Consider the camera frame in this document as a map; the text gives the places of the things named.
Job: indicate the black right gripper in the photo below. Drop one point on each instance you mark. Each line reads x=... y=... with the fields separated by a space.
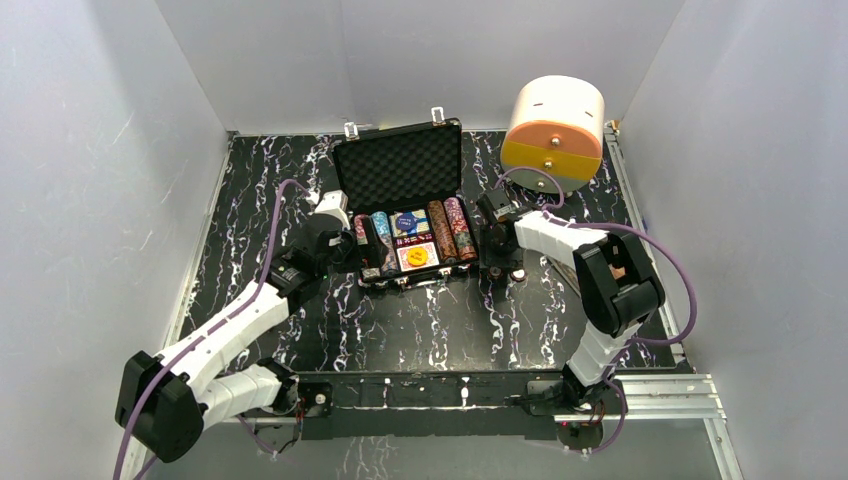
x=487 y=258

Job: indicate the pink green chip row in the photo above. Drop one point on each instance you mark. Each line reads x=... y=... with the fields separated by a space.
x=460 y=229

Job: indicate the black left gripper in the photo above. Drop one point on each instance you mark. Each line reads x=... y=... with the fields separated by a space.
x=354 y=249

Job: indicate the blue small blind button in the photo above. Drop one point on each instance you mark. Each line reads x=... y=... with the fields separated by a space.
x=405 y=224

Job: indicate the black poker chip case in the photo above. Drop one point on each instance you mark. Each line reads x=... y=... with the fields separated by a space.
x=400 y=169

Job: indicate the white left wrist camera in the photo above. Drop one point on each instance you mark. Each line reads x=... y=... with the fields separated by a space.
x=330 y=208

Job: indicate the brown orange chip row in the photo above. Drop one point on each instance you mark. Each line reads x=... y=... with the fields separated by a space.
x=442 y=232

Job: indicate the dark sunburst cover book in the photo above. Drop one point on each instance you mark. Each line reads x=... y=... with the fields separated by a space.
x=568 y=273

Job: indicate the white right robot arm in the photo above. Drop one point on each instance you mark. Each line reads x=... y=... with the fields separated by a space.
x=617 y=284

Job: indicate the aluminium frame rail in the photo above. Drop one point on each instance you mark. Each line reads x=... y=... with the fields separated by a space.
x=423 y=404

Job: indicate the red playing card deck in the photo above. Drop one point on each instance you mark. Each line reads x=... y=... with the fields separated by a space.
x=431 y=249

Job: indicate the blue orange chip row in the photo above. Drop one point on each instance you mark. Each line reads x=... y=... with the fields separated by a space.
x=381 y=224

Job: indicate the yellow big blind button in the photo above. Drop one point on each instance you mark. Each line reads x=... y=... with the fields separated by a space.
x=417 y=256

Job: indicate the white orange yellow drawer cabinet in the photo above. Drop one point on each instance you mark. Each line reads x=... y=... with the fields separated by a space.
x=555 y=135

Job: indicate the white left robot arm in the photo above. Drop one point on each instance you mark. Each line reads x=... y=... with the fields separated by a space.
x=218 y=358

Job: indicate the blue playing card deck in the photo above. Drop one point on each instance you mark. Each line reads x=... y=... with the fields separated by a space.
x=423 y=222

